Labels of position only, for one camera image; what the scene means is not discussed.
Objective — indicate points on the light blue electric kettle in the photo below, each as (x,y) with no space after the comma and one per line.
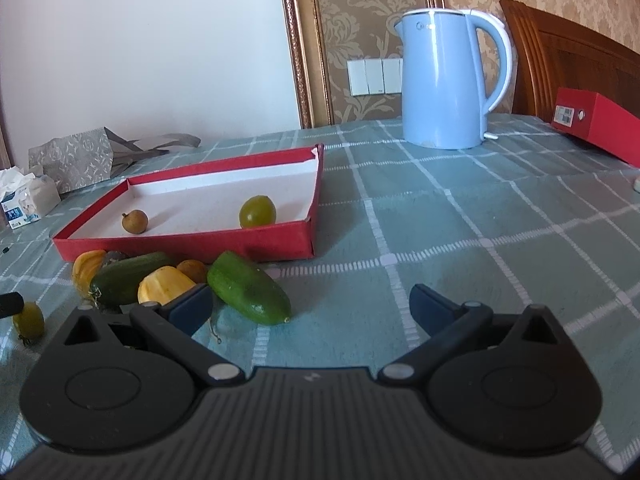
(442,85)

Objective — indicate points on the bright green cucumber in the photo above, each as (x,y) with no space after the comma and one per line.
(247,287)

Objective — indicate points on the red shallow cardboard box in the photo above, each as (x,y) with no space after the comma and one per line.
(200,200)

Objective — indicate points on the dark green cucumber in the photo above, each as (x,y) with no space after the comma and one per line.
(130,277)

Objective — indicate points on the gold wall frame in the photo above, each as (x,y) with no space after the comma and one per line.
(300,60)

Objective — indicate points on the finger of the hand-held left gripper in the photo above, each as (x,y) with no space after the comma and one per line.
(10,305)

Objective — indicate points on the dark sugarcane piece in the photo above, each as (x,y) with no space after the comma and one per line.
(114,258)

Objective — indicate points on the large green tomato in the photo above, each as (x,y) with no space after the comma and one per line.
(257,212)

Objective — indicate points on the grey patterned gift bag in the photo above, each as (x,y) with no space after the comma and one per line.
(75,160)

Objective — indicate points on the small yellow jackfruit piece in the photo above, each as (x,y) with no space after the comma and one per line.
(86,267)

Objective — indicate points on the small green tomato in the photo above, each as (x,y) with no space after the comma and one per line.
(29,322)

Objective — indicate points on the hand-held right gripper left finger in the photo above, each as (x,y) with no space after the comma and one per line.
(192,307)

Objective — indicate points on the red box with label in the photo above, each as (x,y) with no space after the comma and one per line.
(610,125)

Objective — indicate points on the white wall switch panel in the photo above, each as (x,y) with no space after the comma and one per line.
(375,76)

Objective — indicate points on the tissue pack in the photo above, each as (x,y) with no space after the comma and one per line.
(27,197)

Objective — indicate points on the brown longan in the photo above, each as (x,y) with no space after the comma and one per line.
(135,222)

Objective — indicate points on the large yellow jackfruit piece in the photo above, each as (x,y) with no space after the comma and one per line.
(162,285)

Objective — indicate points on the orange round fruit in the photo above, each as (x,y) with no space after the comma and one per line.
(193,270)

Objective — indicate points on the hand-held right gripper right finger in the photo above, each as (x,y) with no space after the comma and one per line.
(427,307)

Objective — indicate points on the green checked tablecloth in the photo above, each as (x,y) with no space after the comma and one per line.
(450,240)

